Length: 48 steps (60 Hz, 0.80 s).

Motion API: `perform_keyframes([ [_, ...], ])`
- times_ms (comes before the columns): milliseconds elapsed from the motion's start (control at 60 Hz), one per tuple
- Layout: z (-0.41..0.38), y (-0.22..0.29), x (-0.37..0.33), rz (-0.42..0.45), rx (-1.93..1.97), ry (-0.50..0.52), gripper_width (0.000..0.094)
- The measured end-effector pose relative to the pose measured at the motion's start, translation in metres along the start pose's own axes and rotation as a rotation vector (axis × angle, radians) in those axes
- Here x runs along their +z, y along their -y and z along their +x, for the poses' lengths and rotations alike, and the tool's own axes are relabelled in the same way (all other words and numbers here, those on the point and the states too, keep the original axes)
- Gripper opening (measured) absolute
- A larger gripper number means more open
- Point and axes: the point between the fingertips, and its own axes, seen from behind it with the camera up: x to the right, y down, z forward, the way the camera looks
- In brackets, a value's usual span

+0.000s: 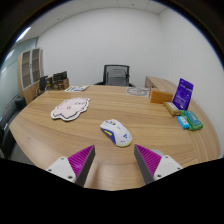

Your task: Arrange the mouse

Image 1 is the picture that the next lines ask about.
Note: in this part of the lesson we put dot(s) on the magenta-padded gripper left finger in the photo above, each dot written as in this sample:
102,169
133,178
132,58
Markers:
80,160

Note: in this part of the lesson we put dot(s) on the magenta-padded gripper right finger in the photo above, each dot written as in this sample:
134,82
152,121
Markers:
150,160

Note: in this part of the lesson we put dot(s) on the white blue yellow computer mouse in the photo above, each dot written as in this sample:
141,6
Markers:
116,132

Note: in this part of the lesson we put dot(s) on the pink pig-shaped mouse pad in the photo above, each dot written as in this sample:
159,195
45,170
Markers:
70,108

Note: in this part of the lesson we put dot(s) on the small blue box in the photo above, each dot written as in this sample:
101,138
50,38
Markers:
183,122

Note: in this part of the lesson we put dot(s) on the small tan box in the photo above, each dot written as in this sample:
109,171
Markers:
171,108

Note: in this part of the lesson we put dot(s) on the green flat box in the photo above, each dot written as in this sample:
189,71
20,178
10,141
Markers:
193,120

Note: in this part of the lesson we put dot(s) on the orange-brown cardboard box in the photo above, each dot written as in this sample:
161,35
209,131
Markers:
161,96

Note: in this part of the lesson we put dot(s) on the purple retail package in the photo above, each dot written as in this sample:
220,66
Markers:
182,95

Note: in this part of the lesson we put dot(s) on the dark brown cardboard box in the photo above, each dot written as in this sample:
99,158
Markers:
61,84

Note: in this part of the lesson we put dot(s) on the wooden side desk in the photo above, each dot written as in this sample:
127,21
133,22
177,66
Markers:
160,82

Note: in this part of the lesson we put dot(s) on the black sofa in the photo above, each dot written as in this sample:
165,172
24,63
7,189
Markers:
8,126

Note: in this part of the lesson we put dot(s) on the small black chair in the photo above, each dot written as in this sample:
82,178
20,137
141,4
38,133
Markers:
42,83

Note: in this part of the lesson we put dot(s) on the black cardboard box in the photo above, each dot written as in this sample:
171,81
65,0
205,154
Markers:
60,76

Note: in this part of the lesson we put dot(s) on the black mesh office chair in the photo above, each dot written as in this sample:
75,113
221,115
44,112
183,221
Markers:
116,76

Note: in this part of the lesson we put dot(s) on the wooden shelf unit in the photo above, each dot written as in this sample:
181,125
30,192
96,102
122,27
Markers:
30,73

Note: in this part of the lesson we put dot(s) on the ceiling light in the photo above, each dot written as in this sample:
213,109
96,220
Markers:
22,34

